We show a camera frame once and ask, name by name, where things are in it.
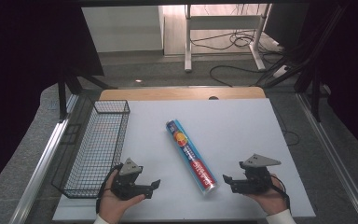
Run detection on white power strip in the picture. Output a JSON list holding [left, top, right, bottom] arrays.
[[272, 63, 291, 79]]

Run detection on wooden table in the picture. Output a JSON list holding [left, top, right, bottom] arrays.
[[99, 86, 267, 102]]

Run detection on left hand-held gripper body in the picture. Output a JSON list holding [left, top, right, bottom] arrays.
[[110, 157, 153, 201]]

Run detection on dark curtain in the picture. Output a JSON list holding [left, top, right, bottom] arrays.
[[0, 0, 104, 201], [304, 0, 358, 157]]

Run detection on thin black cable loop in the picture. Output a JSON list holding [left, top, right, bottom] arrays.
[[270, 102, 300, 147]]

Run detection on white cabinet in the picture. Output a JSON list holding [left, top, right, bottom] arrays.
[[80, 5, 165, 54]]

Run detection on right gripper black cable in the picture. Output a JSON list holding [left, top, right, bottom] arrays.
[[269, 175, 292, 213]]

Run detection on person's left hand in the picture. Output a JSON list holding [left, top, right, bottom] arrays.
[[98, 169, 146, 224]]

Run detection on tangled black floor cables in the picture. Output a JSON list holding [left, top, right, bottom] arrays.
[[189, 28, 282, 52]]

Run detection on black wire basket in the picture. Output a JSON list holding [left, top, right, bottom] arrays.
[[50, 99, 131, 200]]

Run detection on white desk frame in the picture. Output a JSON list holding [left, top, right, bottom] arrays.
[[184, 3, 273, 75]]

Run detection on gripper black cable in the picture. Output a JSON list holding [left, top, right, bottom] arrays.
[[95, 163, 124, 215], [269, 175, 292, 213]]

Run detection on blue and red chip can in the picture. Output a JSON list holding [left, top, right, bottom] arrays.
[[165, 119, 219, 196]]

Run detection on aluminium rail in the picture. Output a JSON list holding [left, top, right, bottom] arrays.
[[9, 92, 79, 224], [296, 92, 358, 224]]

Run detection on person's right hand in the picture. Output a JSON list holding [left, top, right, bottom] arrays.
[[245, 174, 289, 216]]

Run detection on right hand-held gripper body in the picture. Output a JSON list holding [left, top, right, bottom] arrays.
[[232, 153, 282, 196]]

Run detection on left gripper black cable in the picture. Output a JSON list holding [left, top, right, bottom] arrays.
[[95, 163, 124, 215]]

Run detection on black floor cable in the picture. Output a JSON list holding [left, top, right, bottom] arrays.
[[209, 63, 264, 88]]

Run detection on white table board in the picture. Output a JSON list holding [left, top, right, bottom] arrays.
[[52, 98, 317, 222]]

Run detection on black metal stand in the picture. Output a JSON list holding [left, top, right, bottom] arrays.
[[254, 2, 351, 123], [56, 63, 118, 121]]

